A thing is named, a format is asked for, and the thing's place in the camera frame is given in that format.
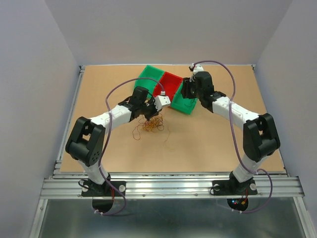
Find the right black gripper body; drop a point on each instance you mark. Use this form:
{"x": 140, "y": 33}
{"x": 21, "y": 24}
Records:
{"x": 189, "y": 88}

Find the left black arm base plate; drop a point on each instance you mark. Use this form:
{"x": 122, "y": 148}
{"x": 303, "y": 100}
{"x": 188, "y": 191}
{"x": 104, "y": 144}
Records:
{"x": 116, "y": 188}

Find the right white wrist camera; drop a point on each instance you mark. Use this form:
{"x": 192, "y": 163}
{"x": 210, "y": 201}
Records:
{"x": 195, "y": 68}

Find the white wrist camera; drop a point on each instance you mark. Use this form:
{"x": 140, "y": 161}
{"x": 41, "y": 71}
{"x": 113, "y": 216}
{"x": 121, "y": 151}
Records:
{"x": 162, "y": 101}
{"x": 195, "y": 68}

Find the green plastic bin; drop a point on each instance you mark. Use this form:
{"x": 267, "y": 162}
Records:
{"x": 154, "y": 74}
{"x": 183, "y": 105}

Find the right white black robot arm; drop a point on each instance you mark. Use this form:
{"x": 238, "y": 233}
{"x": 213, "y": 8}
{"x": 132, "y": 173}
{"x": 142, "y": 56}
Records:
{"x": 260, "y": 137}

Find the aluminium mounting rail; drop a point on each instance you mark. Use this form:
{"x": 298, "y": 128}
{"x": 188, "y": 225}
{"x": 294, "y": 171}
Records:
{"x": 169, "y": 186}

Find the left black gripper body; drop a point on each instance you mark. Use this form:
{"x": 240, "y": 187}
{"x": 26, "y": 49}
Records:
{"x": 148, "y": 109}

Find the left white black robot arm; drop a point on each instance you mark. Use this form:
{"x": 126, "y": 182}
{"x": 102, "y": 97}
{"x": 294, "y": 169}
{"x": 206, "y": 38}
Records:
{"x": 86, "y": 141}

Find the left green plastic bin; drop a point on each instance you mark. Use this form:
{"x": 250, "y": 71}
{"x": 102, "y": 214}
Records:
{"x": 154, "y": 74}

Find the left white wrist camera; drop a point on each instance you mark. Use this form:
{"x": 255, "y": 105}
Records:
{"x": 162, "y": 101}

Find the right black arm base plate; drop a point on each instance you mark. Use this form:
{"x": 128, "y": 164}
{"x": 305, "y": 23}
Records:
{"x": 229, "y": 187}

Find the right green plastic bin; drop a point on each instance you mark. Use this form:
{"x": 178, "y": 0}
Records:
{"x": 183, "y": 105}

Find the red plastic bin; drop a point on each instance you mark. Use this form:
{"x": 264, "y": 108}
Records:
{"x": 171, "y": 83}

